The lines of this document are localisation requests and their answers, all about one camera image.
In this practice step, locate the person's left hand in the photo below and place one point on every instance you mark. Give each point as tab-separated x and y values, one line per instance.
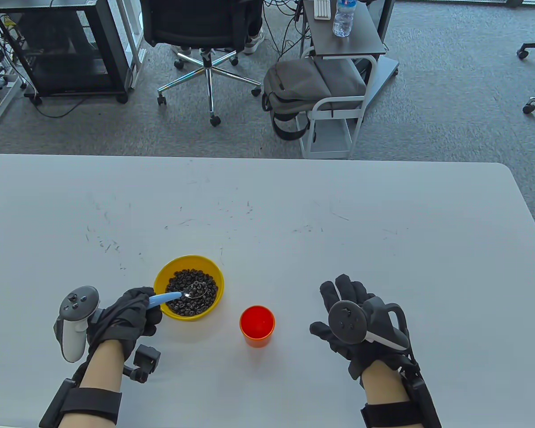
125	316

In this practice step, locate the grey hand controller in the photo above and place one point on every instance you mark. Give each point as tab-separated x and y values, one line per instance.
78	303
347	321

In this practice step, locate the grey right hand controller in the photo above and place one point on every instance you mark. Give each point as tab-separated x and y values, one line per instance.
347	321

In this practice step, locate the white metal rack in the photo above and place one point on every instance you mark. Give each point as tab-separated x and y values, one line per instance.
138	58

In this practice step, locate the orange cup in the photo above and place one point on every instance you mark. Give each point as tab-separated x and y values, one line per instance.
257	323

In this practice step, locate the person's right hand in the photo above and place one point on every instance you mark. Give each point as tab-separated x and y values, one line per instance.
347	290

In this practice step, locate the yellow bowl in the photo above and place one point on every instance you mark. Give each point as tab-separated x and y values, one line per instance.
214	272

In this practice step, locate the black office chair chrome base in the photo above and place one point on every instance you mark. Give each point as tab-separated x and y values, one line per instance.
196	26

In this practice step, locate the grey backpack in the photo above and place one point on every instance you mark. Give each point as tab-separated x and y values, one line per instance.
294	84

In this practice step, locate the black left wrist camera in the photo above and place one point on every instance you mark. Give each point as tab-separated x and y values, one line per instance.
145	361

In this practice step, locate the white side table dark top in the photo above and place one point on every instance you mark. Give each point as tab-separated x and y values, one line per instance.
352	44

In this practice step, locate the large pile of coffee beans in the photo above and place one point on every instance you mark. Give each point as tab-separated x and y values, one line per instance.
196	307

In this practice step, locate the display stand with grey base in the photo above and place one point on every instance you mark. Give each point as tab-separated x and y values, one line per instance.
383	80

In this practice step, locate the black cabinet on wheels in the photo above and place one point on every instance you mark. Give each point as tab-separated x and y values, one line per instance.
102	44

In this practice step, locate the grey left hand controller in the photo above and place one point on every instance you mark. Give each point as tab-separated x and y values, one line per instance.
78	303

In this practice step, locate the person's left forearm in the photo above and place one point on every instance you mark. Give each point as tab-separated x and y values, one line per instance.
100	370

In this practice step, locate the blue baby spoon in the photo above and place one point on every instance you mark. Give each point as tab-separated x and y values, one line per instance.
165	299

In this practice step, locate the person's right forearm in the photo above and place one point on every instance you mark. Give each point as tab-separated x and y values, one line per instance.
383	388

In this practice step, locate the clear plastic water bottle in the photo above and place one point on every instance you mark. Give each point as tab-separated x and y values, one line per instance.
342	22

